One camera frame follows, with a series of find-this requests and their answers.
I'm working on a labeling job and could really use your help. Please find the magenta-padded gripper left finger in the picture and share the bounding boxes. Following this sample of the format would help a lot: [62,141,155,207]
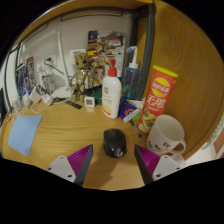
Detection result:
[45,143,95,187]

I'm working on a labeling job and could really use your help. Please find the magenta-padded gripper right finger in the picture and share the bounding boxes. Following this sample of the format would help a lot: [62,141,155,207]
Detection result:
[134,144,183,186]

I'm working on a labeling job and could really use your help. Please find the black computer mouse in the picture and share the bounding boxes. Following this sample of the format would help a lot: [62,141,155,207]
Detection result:
[103,128,128,158]

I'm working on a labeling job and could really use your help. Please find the light blue mouse pad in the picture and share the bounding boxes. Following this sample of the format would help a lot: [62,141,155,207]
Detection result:
[7,114,44,157]

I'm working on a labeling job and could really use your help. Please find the white printed mug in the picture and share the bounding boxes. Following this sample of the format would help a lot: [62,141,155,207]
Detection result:
[146,114,187,156]

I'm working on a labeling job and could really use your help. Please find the blue tissue packet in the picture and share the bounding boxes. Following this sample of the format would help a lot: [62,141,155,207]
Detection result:
[118,98,143,124]

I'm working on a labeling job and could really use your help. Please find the red yellow-lidded chips can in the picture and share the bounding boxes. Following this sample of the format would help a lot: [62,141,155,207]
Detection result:
[136,65,179,135]

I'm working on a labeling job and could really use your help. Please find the small white cube clock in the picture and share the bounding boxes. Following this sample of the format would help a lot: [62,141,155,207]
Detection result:
[83,95,96,108]

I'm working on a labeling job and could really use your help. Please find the white charger block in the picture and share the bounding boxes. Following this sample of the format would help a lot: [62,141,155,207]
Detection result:
[29,87,43,104]

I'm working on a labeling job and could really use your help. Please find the dark green box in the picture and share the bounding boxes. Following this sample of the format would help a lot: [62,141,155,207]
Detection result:
[91,85,104,105]

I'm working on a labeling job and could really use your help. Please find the silver gooseneck desk lamp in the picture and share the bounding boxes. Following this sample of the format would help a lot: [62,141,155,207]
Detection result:
[43,57,66,96]

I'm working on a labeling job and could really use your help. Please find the white red-capped pump bottle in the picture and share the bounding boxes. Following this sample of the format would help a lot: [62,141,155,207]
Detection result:
[101,58,123,120]

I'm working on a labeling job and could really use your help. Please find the brown robot figure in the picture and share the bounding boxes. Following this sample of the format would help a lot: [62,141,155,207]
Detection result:
[69,51,101,104]

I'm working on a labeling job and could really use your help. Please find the colourful printed box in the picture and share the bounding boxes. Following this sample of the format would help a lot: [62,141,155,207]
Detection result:
[87,29,127,64]

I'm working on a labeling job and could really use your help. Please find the white charger cable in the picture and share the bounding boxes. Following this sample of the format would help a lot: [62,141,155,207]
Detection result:
[9,83,73,116]

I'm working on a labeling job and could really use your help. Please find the white wall socket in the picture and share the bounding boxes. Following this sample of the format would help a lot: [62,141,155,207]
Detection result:
[44,54,58,73]

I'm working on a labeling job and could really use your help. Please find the white blue-labelled wall box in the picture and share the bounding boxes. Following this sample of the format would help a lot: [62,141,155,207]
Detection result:
[69,48,87,68]

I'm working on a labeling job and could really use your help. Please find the dark grey metal frame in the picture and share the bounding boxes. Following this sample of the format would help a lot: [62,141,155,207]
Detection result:
[3,3,156,101]

